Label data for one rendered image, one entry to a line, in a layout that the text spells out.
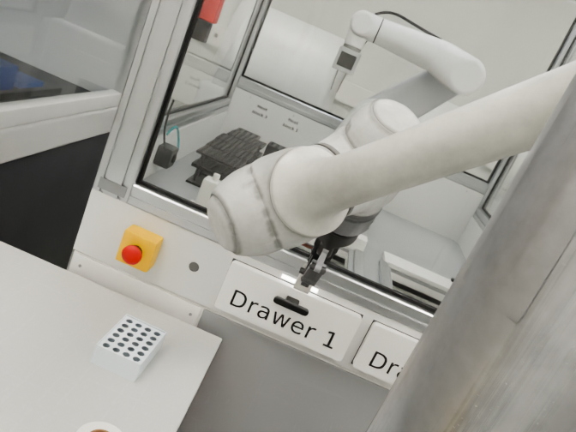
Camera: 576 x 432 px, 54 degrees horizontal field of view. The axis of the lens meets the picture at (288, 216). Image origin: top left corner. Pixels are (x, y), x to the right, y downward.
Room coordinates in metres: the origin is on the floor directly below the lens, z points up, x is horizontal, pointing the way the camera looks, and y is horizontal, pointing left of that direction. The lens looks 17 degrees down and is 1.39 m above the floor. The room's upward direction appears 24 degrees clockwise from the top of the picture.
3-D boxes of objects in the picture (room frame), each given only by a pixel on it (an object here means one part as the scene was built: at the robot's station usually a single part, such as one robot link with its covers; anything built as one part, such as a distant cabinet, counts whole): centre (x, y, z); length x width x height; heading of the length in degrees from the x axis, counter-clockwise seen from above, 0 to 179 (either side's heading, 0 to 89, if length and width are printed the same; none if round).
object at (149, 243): (1.06, 0.25, 0.88); 0.07 x 0.05 x 0.07; 90
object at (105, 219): (1.56, -0.12, 0.87); 1.02 x 0.95 x 0.14; 90
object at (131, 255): (1.03, 0.25, 0.88); 0.04 x 0.03 x 0.04; 90
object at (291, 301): (1.05, -0.08, 0.91); 0.07 x 0.04 x 0.01; 90
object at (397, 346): (1.07, -0.39, 0.87); 0.29 x 0.02 x 0.11; 90
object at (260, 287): (1.07, -0.08, 0.87); 0.29 x 0.02 x 0.11; 90
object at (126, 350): (0.88, 0.17, 0.78); 0.12 x 0.08 x 0.04; 178
